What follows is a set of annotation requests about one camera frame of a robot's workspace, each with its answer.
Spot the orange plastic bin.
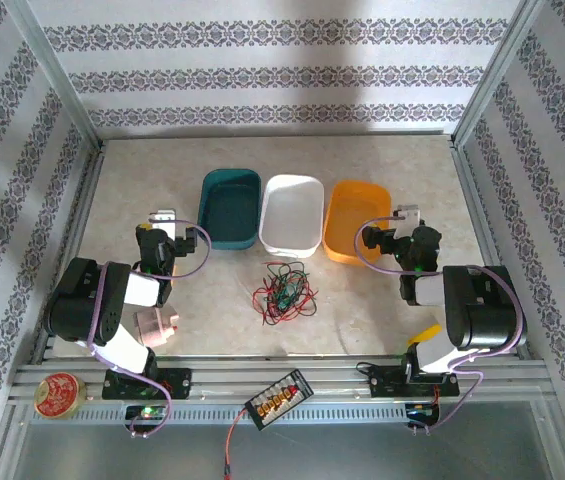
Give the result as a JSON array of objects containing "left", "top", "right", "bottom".
[{"left": 321, "top": 179, "right": 393, "bottom": 269}]

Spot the aluminium frame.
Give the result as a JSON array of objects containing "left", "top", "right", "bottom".
[{"left": 0, "top": 0, "right": 565, "bottom": 480}]

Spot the teal plastic bin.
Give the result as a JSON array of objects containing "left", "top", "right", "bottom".
[{"left": 196, "top": 168, "right": 263, "bottom": 251}]

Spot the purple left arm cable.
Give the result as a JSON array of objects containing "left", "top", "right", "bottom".
[{"left": 86, "top": 219, "right": 213, "bottom": 439}]

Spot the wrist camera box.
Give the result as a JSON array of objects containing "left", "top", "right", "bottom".
[
  {"left": 393, "top": 203, "right": 424, "bottom": 239},
  {"left": 148, "top": 209, "right": 177, "bottom": 235}
]

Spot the controller board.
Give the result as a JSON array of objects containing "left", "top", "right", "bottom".
[
  {"left": 406, "top": 404, "right": 441, "bottom": 427},
  {"left": 125, "top": 404, "right": 170, "bottom": 422}
]

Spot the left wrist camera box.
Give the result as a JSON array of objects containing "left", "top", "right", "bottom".
[{"left": 148, "top": 209, "right": 177, "bottom": 235}]

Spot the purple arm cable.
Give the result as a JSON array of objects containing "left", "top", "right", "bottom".
[
  {"left": 86, "top": 219, "right": 213, "bottom": 439},
  {"left": 354, "top": 217, "right": 526, "bottom": 437}
]

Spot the yellow plastic piece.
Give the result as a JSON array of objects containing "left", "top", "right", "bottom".
[{"left": 407, "top": 323, "right": 443, "bottom": 347}]

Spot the red cable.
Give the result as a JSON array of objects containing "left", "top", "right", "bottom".
[{"left": 253, "top": 259, "right": 319, "bottom": 326}]

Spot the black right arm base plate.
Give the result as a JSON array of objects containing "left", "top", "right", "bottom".
[{"left": 369, "top": 363, "right": 459, "bottom": 399}]

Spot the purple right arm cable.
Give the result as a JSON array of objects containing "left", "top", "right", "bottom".
[{"left": 354, "top": 217, "right": 526, "bottom": 437}]

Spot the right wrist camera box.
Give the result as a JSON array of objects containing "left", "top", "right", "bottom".
[{"left": 393, "top": 203, "right": 424, "bottom": 239}]

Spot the round red gold tin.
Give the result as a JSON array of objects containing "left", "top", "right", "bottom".
[{"left": 34, "top": 373, "right": 87, "bottom": 420}]

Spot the thin red power wire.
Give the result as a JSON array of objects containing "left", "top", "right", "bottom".
[{"left": 221, "top": 413, "right": 251, "bottom": 476}]

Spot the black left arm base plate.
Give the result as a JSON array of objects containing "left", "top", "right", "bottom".
[{"left": 101, "top": 368, "right": 193, "bottom": 401}]

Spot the white plastic bin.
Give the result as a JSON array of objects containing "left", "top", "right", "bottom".
[{"left": 258, "top": 173, "right": 326, "bottom": 259}]

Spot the right controller board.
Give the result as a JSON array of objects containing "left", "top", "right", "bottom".
[{"left": 406, "top": 404, "right": 441, "bottom": 427}]

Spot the left controller board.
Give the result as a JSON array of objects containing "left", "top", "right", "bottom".
[{"left": 125, "top": 404, "right": 170, "bottom": 422}]

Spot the black power distribution board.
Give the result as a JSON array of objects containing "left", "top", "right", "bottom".
[{"left": 244, "top": 369, "right": 313, "bottom": 431}]

